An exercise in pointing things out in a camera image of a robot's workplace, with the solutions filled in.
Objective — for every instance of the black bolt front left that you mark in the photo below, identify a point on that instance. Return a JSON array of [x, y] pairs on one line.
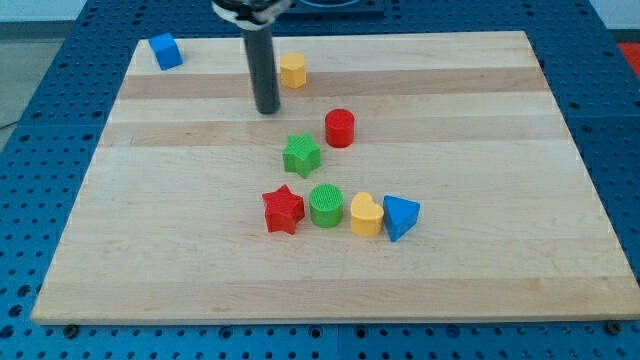
[[70, 331]]

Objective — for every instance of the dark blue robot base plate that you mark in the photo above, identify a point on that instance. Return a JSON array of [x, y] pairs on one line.
[[335, 7]]

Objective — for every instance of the black bolt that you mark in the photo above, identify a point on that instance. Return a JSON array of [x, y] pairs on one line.
[[613, 328], [70, 331]]

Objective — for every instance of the yellow heart block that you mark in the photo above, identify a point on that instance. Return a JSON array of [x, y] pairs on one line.
[[366, 216]]

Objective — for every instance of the yellow hexagon block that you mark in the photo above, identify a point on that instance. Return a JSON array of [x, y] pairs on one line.
[[293, 70]]

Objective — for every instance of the blue triangle block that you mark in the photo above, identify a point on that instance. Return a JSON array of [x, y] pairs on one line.
[[400, 216]]

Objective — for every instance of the red cylinder block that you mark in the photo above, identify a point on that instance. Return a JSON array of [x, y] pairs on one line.
[[339, 128]]

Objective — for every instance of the red star block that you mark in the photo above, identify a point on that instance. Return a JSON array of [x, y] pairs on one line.
[[283, 210]]

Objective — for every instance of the light wooden board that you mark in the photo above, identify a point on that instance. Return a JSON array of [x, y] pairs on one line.
[[168, 226]]

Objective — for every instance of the green cylinder block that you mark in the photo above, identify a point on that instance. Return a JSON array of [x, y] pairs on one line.
[[326, 204]]

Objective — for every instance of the green star block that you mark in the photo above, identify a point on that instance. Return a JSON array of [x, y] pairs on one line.
[[301, 155]]

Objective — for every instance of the black bolt front right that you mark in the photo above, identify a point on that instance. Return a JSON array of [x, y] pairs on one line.
[[613, 328]]

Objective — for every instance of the blue cube block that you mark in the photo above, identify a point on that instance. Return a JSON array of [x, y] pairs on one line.
[[166, 51]]

